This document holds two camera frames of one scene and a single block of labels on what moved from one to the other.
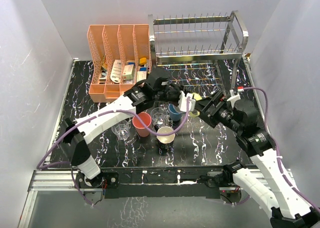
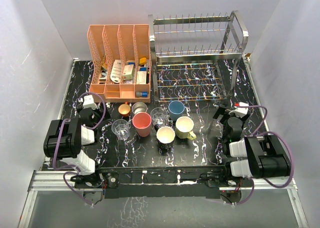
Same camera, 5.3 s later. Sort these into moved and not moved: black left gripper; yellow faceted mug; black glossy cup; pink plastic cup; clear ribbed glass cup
Moved: black left gripper; yellow faceted mug
Not moved: pink plastic cup; clear ribbed glass cup; black glossy cup
